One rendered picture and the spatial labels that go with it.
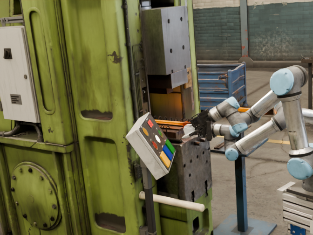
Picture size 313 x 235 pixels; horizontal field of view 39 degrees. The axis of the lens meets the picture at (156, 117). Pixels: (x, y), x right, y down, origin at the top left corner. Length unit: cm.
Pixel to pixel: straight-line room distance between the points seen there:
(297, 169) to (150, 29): 122
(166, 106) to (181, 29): 66
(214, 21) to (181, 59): 833
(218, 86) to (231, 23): 446
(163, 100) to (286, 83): 136
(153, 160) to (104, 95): 70
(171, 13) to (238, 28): 818
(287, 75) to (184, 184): 115
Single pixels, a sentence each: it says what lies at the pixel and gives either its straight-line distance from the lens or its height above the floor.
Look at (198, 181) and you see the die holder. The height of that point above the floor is 59.
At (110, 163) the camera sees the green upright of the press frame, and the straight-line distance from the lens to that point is 296.
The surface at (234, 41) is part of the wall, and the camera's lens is 1103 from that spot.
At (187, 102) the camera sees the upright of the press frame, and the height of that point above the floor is 108.
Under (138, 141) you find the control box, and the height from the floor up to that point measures 114.
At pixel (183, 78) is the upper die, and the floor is 131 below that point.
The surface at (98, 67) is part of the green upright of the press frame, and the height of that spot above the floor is 145.
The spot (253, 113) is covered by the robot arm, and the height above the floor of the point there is 118.
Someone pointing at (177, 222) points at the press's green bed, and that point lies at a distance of 313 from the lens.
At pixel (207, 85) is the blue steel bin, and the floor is 49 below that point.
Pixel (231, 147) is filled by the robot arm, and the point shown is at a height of 93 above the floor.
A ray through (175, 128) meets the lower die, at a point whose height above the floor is 99.
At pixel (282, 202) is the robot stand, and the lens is 255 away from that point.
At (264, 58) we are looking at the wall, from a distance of 1080.
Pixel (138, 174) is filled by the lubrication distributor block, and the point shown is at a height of 79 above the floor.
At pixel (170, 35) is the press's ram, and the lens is 279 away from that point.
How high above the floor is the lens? 183
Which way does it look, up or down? 15 degrees down
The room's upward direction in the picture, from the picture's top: 5 degrees counter-clockwise
